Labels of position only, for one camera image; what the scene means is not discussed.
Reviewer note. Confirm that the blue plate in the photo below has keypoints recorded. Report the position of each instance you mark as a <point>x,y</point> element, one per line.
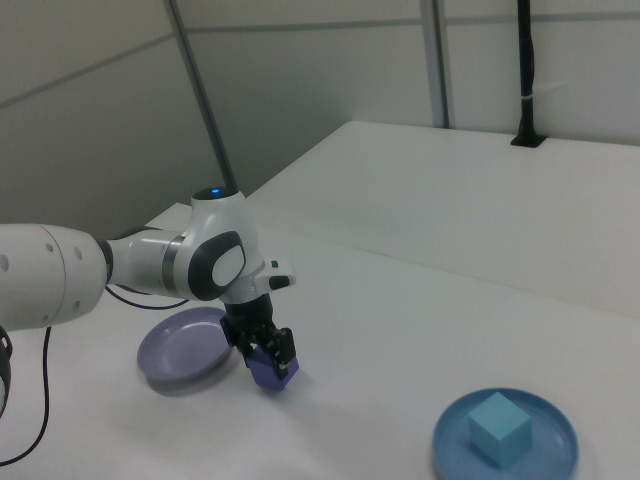
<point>450,440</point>

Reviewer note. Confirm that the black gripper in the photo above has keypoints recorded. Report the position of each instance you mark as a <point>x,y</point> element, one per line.
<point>249,315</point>

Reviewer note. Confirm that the purple plate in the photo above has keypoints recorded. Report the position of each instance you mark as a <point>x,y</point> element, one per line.
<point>175,350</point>

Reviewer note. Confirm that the grey partition post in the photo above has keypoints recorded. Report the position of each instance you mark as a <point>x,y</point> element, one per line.
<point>197,85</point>
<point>440,60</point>

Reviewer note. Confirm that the black camera pole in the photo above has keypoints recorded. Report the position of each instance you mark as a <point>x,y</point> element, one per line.
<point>526,60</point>

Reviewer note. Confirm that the purple cube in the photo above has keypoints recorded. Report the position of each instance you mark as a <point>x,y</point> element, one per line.
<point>265,377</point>

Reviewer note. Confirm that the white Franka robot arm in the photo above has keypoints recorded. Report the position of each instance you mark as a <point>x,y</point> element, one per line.
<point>150,260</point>

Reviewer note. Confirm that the cyan cube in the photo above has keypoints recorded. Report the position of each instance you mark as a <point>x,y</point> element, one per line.
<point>500,430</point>

